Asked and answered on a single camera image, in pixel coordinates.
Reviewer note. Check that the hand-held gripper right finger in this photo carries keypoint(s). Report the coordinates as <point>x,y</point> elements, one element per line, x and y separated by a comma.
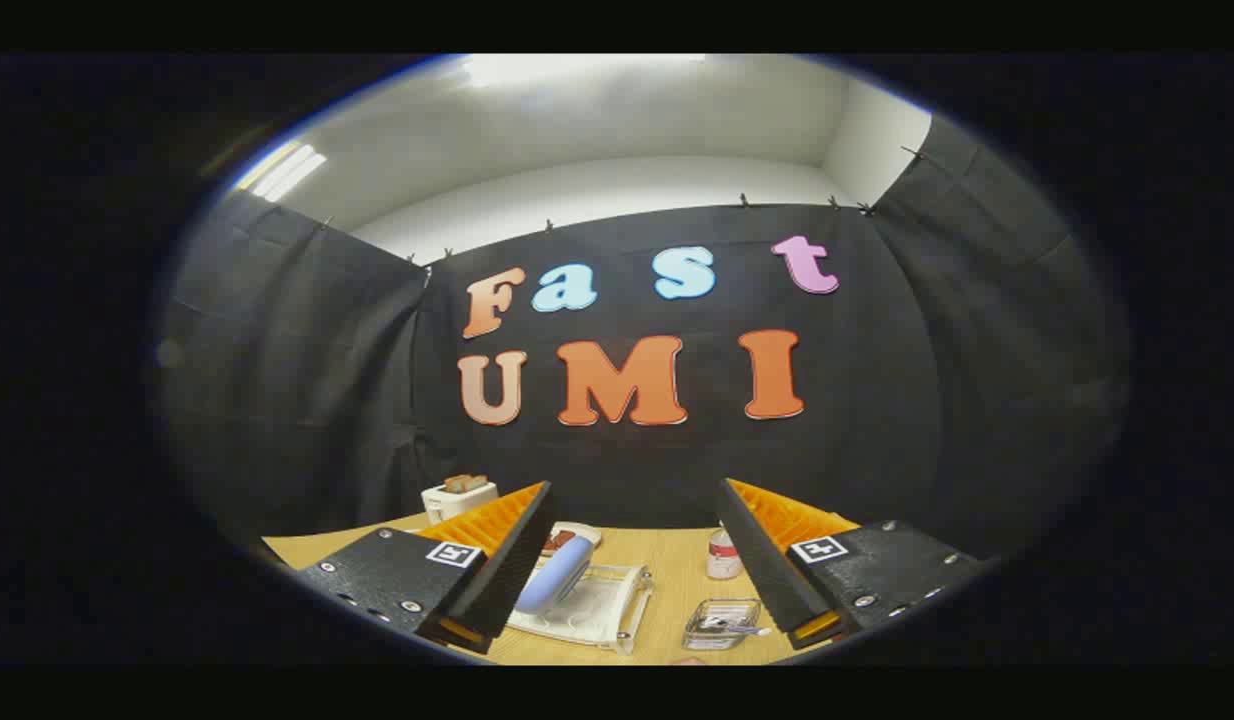
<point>762,565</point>

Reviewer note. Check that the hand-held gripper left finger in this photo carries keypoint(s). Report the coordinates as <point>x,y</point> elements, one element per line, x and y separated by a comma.
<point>517,570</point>

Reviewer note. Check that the blue plate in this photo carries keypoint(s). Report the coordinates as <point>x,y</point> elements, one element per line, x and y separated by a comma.
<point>552,580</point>

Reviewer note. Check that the metal spoon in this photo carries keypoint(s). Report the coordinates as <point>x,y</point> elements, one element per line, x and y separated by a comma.
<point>727,626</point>

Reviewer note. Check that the white plate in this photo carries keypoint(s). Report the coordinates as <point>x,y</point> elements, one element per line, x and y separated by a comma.
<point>587,534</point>

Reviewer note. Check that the clear bottle with red label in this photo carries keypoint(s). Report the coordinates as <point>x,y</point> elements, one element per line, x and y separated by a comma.
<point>722,560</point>

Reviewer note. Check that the red meat piece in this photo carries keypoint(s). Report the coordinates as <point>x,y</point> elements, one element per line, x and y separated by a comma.
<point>559,543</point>

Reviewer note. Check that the white toaster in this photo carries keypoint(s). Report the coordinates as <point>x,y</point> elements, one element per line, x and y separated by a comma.
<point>459,502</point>

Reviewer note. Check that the ceiling light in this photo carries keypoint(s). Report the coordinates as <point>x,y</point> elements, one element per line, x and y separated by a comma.
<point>285,172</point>

